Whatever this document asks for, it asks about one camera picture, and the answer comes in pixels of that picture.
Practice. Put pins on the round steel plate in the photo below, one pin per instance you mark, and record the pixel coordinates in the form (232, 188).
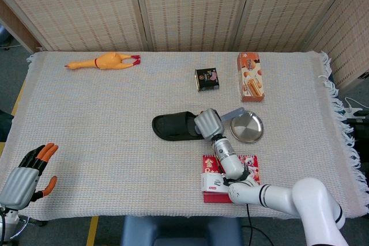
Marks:
(248, 129)

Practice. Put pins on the red desk calendar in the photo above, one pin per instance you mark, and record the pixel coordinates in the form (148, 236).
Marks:
(209, 165)

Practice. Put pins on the white woven tablecloth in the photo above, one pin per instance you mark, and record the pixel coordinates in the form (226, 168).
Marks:
(115, 128)

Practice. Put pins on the white stapler box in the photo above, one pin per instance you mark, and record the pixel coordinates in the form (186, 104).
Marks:
(210, 183)

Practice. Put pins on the black slipper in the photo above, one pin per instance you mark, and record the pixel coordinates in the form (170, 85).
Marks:
(173, 126)

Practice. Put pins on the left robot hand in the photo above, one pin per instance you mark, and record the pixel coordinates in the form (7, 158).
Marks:
(18, 184)

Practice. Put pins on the small black box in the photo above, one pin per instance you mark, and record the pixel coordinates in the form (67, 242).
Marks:
(207, 80)

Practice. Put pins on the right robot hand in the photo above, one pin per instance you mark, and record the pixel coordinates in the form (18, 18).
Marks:
(209, 123)

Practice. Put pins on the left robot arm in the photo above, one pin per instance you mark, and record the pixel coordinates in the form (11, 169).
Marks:
(7, 223)

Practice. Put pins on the woven bamboo screen panel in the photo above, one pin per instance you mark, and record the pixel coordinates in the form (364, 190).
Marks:
(288, 7)
(75, 7)
(190, 7)
(348, 33)

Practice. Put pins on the orange biscuit box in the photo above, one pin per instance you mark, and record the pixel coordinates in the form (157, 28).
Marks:
(251, 79)

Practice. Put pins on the blue chair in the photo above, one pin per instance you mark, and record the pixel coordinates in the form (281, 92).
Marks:
(181, 231)

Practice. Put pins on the white power strip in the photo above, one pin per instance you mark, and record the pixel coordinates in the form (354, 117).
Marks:
(356, 111)

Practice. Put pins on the yellow rubber chicken toy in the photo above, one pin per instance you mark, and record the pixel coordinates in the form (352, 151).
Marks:
(108, 61)

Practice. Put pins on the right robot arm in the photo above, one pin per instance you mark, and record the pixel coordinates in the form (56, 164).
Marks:
(288, 195)

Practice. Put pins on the dark chair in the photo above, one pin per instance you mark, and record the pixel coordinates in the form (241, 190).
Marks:
(5, 125)

